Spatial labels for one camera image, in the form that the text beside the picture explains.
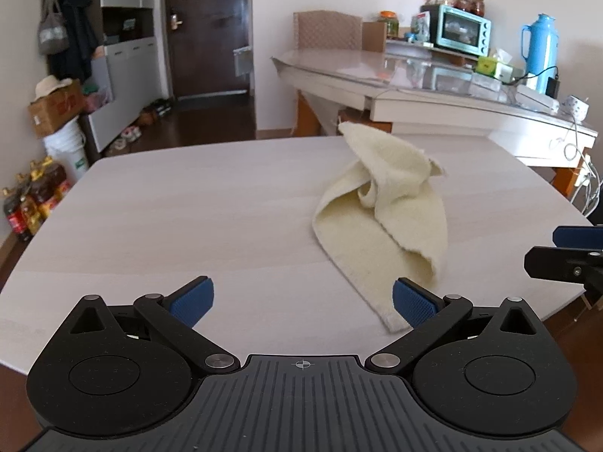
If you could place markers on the straw hat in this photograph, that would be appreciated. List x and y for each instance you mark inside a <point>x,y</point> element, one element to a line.
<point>49,85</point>

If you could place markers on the small brown cardboard box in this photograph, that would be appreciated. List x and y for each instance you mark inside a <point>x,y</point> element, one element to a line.
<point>374,36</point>

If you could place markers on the black shoes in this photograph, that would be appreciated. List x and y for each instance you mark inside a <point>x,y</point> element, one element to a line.
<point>162,107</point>

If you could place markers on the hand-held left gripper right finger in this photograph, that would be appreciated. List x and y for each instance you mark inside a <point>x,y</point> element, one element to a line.
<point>414,301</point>

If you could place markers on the glass-top side table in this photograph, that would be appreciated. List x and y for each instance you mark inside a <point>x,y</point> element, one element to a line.
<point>424,103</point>

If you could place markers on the brown shoes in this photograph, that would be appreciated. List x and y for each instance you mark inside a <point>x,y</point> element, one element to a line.
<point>148,115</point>

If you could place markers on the red sauce jar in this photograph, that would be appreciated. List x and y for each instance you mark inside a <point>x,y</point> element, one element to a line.
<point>462,4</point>
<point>477,5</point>

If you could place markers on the dark hanging coat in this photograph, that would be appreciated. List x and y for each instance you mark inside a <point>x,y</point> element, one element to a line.
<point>77,37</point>

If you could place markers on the white grey cabinet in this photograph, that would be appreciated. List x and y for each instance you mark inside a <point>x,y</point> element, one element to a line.
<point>132,80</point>

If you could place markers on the dark brown door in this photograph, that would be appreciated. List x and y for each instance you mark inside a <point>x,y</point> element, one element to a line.
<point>207,28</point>

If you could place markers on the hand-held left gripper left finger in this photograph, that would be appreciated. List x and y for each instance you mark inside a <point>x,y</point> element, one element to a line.
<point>193,299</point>

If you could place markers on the white red carton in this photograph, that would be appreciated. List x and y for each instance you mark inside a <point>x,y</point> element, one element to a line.
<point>420,26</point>

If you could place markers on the colourful cloth heap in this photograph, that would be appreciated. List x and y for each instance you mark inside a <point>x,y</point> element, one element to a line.
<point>96,99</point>

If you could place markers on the white flat box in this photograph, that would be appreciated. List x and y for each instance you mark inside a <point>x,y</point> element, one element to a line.
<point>534,96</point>

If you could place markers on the white power strip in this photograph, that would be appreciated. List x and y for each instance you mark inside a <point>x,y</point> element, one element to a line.
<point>574,106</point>

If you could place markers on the black power adapter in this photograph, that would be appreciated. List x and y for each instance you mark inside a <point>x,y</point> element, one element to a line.
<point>552,85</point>

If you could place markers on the glass jar orange lid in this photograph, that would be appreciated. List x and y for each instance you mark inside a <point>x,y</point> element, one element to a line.
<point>389,23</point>

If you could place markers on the white plastic bucket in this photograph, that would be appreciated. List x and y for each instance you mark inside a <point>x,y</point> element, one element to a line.
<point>66,150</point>

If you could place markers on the white sneakers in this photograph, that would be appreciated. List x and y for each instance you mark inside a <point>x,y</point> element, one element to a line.
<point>131,134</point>
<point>117,145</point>

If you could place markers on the grey hanging bag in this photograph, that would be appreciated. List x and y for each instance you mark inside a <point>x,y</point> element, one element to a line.
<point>52,33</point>

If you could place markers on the cream towel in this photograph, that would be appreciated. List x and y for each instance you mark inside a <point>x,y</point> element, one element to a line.
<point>400,207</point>

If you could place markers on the green tissue box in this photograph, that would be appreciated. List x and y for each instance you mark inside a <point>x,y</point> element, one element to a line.
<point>492,67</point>

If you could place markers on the mint toaster oven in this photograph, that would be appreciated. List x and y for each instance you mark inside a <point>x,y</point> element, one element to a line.
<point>459,33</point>

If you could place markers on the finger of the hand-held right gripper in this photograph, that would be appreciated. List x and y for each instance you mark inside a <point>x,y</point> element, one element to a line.
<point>577,236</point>
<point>556,263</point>

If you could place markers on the blue thermos flask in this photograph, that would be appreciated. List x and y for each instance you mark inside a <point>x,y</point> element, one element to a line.
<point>539,47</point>

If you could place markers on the large printed cardboard box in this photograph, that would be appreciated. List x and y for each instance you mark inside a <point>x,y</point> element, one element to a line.
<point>56,110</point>

